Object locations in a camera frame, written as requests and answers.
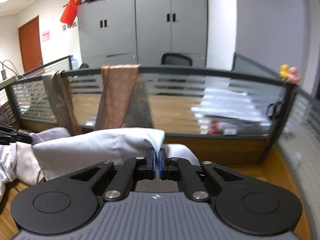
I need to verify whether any glass desk partition right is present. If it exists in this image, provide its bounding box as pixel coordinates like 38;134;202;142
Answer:
277;84;320;240

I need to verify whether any red flag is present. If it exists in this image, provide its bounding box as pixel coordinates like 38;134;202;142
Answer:
60;0;82;25

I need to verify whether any white short-sleeved shirt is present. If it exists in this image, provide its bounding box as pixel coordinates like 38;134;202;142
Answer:
32;128;200;180

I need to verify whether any crumpled white garment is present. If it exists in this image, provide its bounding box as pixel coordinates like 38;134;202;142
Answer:
0;127;72;203

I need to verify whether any grey metal cabinet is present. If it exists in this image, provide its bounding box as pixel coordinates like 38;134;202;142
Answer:
78;0;208;68

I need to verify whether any glass desk partition front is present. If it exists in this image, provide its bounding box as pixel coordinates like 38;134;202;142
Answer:
5;66;296;166

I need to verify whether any yellow rubber duck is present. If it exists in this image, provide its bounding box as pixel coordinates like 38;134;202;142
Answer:
279;64;289;80

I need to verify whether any black office chair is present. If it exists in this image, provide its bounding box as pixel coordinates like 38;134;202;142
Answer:
161;53;193;66

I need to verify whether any brown patterned scarf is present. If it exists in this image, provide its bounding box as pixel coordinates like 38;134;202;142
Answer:
42;72;82;135

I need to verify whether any glass desk partition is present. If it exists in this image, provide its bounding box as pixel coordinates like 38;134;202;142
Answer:
5;66;296;166
277;84;320;240

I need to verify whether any orange patterned scarf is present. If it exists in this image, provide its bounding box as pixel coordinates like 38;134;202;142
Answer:
94;64;153;131

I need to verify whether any pink toy figure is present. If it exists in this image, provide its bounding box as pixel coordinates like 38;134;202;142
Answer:
287;67;301;84

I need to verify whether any brown wooden door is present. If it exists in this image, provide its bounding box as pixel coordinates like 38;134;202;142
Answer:
18;16;43;73

